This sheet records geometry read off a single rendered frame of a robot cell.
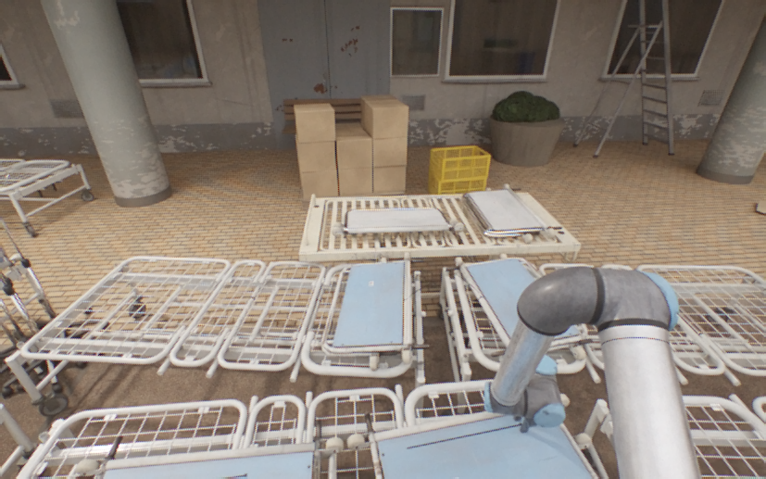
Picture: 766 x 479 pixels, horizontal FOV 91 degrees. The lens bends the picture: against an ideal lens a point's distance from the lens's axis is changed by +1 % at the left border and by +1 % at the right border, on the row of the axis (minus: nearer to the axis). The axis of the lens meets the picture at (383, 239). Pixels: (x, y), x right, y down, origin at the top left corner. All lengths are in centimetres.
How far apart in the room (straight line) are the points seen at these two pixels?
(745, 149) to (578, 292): 614
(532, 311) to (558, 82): 677
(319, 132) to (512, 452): 341
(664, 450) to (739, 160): 626
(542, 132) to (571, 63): 187
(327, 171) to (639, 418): 386
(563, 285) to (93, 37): 469
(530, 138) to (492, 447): 488
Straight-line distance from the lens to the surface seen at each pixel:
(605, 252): 417
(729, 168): 692
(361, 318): 200
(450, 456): 155
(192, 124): 708
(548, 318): 84
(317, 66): 650
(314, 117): 413
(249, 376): 260
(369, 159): 432
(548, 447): 167
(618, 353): 82
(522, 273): 245
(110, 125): 504
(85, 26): 493
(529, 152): 606
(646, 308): 85
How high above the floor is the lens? 189
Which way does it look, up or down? 30 degrees down
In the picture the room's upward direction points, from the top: straight up
